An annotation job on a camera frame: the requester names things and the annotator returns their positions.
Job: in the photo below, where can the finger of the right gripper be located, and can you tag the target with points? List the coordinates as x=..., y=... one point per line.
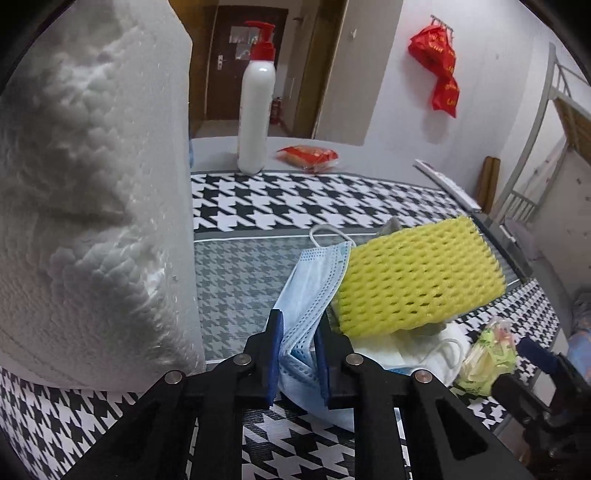
x=544, y=359

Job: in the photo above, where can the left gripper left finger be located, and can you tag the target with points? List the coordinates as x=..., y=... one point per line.
x=190, y=427

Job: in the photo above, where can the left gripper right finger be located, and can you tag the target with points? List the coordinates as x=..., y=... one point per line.
x=407, y=426

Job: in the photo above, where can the yellow foam net sleeve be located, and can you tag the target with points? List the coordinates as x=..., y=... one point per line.
x=416, y=276

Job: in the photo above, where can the blue face mask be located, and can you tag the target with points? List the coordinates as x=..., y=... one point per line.
x=308, y=291

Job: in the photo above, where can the white tissue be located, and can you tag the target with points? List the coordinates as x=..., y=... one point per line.
x=439, y=348

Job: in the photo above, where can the grey fuzzy sock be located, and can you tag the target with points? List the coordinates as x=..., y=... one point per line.
x=393, y=225

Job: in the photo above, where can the green snack wrapper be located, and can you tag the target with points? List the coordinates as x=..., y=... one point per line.
x=487, y=359

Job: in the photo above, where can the metal bunk bed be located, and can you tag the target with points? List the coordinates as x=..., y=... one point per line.
x=547, y=190

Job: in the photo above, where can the white styrofoam box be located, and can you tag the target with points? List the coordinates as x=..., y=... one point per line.
x=98, y=286

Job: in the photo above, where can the wooden planks leaning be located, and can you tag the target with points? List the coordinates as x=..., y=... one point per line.
x=487, y=183

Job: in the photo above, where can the white remote control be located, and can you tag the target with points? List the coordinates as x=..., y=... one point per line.
x=449, y=186

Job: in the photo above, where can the houndstooth table mat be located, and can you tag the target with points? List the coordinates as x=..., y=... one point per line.
x=249, y=232

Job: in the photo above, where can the red snack packet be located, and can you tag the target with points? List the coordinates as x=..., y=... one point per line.
x=308, y=158

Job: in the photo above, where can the red plastic bag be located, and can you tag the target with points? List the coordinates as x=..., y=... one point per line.
x=433, y=49

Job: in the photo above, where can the red fire extinguisher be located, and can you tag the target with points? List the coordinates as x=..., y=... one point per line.
x=275, y=111

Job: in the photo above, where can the white pump lotion bottle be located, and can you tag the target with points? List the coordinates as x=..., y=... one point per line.
x=255, y=102

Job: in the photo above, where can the dark brown entrance door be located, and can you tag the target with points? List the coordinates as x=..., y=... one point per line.
x=231, y=44

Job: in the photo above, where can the wall hook rack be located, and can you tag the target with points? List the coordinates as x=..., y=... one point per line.
x=437, y=21

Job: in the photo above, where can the wooden side door frame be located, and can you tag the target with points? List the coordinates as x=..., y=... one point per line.
x=326, y=27

